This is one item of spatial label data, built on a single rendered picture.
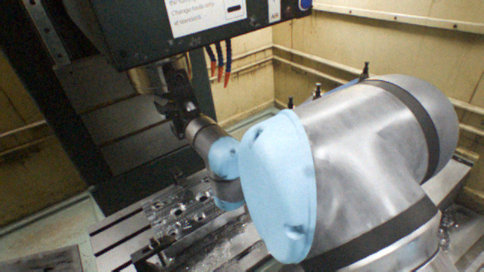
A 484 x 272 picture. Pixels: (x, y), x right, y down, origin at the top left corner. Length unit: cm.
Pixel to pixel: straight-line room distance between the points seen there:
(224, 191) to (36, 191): 140
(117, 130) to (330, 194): 114
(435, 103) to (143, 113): 113
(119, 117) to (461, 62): 132
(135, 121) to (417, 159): 114
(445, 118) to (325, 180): 13
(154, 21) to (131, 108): 77
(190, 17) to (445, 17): 100
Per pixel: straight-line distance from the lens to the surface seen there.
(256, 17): 62
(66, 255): 156
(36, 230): 188
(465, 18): 131
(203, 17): 56
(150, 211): 103
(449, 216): 152
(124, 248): 110
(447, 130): 29
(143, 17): 52
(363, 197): 21
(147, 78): 69
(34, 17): 114
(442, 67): 137
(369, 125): 24
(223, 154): 51
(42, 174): 181
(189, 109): 65
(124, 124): 127
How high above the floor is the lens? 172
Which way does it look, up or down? 37 degrees down
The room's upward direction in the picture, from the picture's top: 8 degrees counter-clockwise
